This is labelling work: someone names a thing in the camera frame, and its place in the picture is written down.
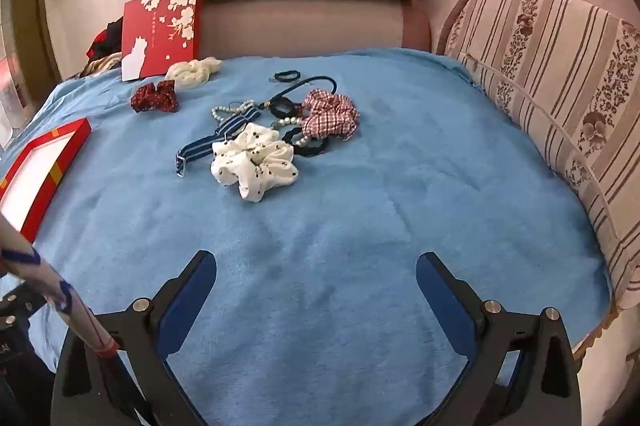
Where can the pink sofa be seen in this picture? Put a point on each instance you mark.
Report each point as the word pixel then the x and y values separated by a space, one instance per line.
pixel 300 26

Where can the red box tray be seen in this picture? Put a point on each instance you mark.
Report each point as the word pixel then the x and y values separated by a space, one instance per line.
pixel 37 176

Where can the light blue blanket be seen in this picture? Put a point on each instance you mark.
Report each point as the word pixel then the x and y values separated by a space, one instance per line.
pixel 350 206

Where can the cream scrunchie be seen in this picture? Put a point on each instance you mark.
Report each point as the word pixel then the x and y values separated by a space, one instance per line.
pixel 192 71

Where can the white black-dotted scrunchie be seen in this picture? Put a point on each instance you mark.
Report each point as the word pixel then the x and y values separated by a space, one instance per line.
pixel 255 161

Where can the red checked scrunchie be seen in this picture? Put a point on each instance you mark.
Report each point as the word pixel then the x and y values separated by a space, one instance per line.
pixel 332 114

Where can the red box lid white cat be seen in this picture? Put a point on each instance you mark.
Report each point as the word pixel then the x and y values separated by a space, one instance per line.
pixel 160 31

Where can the striped floral seat cushion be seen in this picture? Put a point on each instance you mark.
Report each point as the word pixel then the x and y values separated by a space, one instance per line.
pixel 550 81

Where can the dark red scrunchie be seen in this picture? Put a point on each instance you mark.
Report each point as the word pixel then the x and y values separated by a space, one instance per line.
pixel 155 97

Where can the tan striped cloth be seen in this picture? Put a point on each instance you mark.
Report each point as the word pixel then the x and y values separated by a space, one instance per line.
pixel 102 66

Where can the black and red garment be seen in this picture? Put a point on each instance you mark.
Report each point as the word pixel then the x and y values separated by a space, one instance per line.
pixel 107 39

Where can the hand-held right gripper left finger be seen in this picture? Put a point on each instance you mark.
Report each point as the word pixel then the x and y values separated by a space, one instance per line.
pixel 187 301

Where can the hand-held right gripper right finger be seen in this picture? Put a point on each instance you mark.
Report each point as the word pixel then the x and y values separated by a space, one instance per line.
pixel 445 301

